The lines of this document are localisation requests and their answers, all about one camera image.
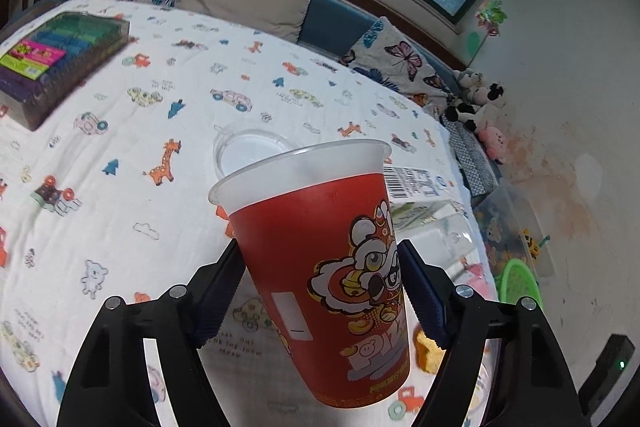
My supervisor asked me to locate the white green milk carton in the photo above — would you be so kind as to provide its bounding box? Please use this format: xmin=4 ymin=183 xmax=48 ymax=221
xmin=383 ymin=165 xmax=457 ymax=231

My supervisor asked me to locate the red printed plastic cup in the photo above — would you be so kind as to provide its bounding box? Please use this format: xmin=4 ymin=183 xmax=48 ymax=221
xmin=208 ymin=139 xmax=410 ymax=409

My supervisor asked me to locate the clear round plastic lid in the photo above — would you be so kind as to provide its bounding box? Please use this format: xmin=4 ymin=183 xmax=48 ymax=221
xmin=213 ymin=120 xmax=299 ymax=180

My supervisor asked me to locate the pink snack bag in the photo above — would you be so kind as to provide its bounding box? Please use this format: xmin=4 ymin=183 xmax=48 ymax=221
xmin=454 ymin=257 xmax=496 ymax=300

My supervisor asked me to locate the clear plastic bottle yellow label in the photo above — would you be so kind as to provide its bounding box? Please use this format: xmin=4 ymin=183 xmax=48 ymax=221
xmin=399 ymin=213 xmax=476 ymax=280

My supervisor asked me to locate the green plastic mesh basket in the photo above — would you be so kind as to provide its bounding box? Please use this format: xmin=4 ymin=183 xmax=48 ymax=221
xmin=496 ymin=259 xmax=542 ymax=306

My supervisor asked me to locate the yellow peel scrap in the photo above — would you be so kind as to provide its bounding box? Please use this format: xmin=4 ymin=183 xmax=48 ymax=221
xmin=413 ymin=327 xmax=446 ymax=375

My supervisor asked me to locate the clear plastic toy bin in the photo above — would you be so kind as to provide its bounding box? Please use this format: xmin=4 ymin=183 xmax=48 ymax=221
xmin=473 ymin=179 xmax=555 ymax=284

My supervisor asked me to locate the printed white tablecloth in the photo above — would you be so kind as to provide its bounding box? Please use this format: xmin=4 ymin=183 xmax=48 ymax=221
xmin=1 ymin=0 xmax=471 ymax=426

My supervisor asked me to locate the pink plush toy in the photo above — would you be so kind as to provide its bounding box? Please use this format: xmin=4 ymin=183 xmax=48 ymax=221
xmin=477 ymin=126 xmax=506 ymax=164

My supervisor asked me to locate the black white cow plush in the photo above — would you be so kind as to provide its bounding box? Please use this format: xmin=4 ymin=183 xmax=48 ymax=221
xmin=444 ymin=69 xmax=506 ymax=133

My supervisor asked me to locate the dark box of coloured items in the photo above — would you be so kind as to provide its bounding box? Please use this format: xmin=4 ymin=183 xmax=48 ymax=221
xmin=1 ymin=12 xmax=130 ymax=131

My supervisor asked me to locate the colourful pinwheel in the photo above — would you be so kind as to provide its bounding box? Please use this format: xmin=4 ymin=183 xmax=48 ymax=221
xmin=466 ymin=0 xmax=508 ymax=63

